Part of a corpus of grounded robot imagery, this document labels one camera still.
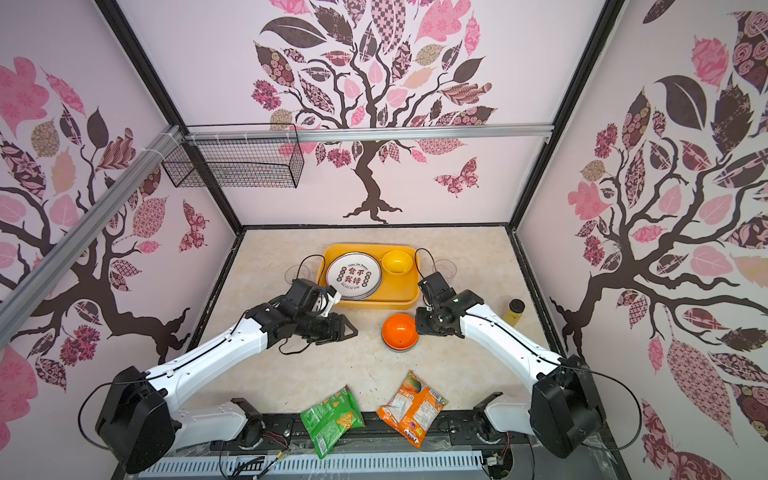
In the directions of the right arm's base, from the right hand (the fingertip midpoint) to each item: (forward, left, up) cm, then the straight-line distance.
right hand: (422, 322), depth 83 cm
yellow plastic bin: (+15, +7, -7) cm, 18 cm away
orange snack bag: (-21, +4, -6) cm, 22 cm away
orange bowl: (0, +7, -6) cm, 9 cm away
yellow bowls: (+26, +7, -6) cm, 28 cm away
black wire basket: (+48, +48, +25) cm, 72 cm away
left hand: (-6, +20, +2) cm, 21 cm away
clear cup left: (+20, +42, -3) cm, 47 cm away
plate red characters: (+21, +21, -6) cm, 31 cm away
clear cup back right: (+22, -11, -5) cm, 25 cm away
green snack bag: (-24, +25, -5) cm, 35 cm away
